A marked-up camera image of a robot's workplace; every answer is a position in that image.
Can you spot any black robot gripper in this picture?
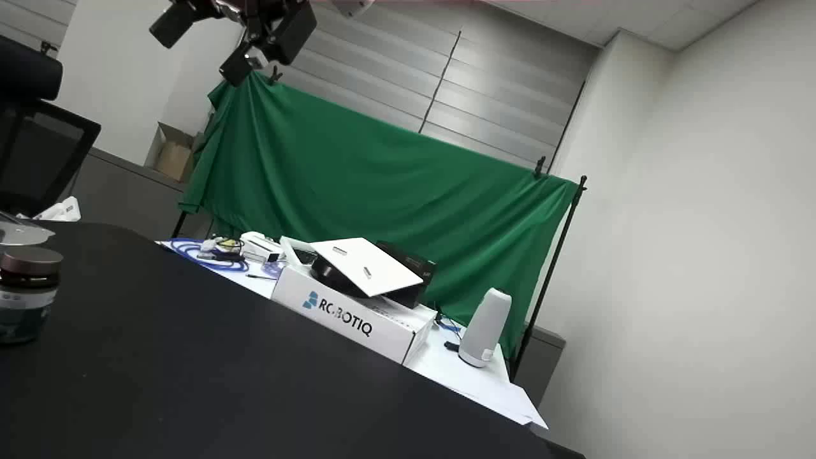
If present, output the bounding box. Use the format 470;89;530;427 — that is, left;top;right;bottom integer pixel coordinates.
216;0;316;84

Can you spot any green label vial black cap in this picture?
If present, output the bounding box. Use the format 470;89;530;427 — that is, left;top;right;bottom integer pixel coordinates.
0;245;65;348

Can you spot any green backdrop cloth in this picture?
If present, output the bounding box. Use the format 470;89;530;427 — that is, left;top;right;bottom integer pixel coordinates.
178;74;580;353

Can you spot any white device on table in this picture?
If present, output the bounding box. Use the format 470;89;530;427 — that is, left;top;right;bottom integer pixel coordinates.
241;233;284;264

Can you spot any crumpled white paper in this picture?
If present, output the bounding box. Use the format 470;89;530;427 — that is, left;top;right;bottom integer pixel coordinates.
39;196;81;223

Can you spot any white Robotiq cardboard box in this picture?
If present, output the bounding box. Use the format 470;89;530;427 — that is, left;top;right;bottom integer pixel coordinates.
271;238;434;366

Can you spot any white speaker device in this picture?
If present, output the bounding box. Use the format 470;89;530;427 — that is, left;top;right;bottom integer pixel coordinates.
459;288;512;367

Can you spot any black backdrop stand pole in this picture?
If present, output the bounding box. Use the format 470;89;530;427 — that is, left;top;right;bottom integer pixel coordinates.
511;176;589;382

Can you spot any blue coiled cable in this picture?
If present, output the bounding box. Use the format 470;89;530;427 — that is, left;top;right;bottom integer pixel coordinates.
169;238;286;282

